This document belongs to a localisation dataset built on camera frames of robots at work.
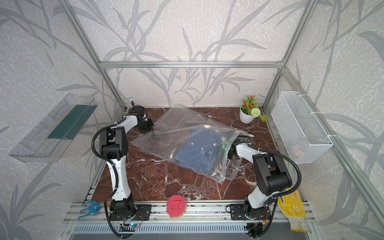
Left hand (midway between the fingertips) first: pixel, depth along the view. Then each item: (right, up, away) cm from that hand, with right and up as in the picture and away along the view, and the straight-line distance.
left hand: (153, 126), depth 107 cm
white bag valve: (+39, +1, -15) cm, 42 cm away
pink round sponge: (+23, -38, -35) cm, 56 cm away
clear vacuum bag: (+10, -8, -5) cm, 13 cm away
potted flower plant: (+68, +12, -7) cm, 70 cm away
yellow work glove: (+82, -40, -32) cm, 97 cm away
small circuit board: (-1, -48, -35) cm, 60 cm away
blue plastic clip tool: (-19, -39, -33) cm, 54 cm away
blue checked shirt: (+34, -13, -16) cm, 40 cm away
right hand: (+44, -16, -13) cm, 49 cm away
